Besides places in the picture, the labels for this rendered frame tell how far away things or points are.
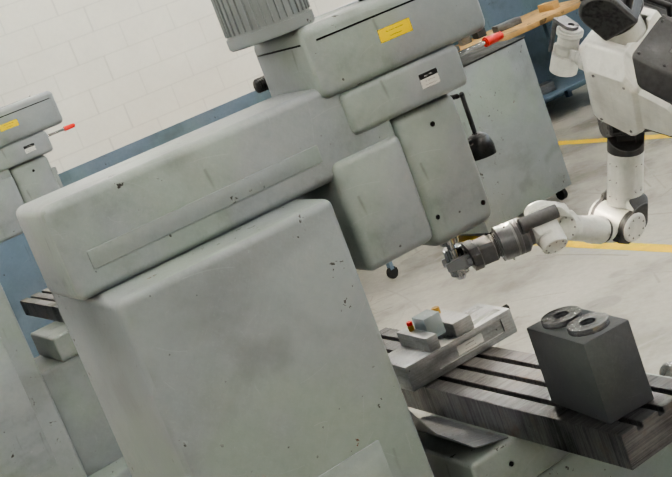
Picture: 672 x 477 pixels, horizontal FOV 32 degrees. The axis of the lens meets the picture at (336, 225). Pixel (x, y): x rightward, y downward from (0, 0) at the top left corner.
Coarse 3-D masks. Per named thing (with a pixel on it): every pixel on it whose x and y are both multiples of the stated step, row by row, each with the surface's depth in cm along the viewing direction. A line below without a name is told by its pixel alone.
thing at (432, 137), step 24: (408, 120) 263; (432, 120) 266; (456, 120) 269; (408, 144) 263; (432, 144) 266; (456, 144) 269; (432, 168) 266; (456, 168) 269; (432, 192) 266; (456, 192) 269; (480, 192) 273; (432, 216) 266; (456, 216) 269; (480, 216) 273; (432, 240) 268
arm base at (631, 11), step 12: (588, 0) 245; (600, 0) 244; (612, 0) 243; (636, 0) 248; (588, 12) 248; (600, 12) 247; (612, 12) 246; (624, 12) 245; (636, 12) 246; (588, 24) 250; (600, 24) 249; (612, 24) 248; (624, 24) 247; (600, 36) 252; (612, 36) 251
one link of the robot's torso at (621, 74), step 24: (648, 0) 257; (648, 24) 254; (600, 48) 255; (624, 48) 252; (648, 48) 252; (600, 72) 255; (624, 72) 251; (648, 72) 251; (600, 96) 263; (624, 96) 256; (648, 96) 253; (624, 120) 265; (648, 120) 260
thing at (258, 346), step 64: (192, 256) 231; (256, 256) 230; (320, 256) 237; (64, 320) 256; (128, 320) 218; (192, 320) 224; (256, 320) 231; (320, 320) 238; (128, 384) 233; (192, 384) 224; (256, 384) 231; (320, 384) 238; (384, 384) 245; (128, 448) 256; (192, 448) 224; (256, 448) 231; (320, 448) 238; (384, 448) 246
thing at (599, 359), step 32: (544, 320) 254; (576, 320) 247; (608, 320) 242; (544, 352) 254; (576, 352) 241; (608, 352) 240; (576, 384) 247; (608, 384) 240; (640, 384) 243; (608, 416) 241
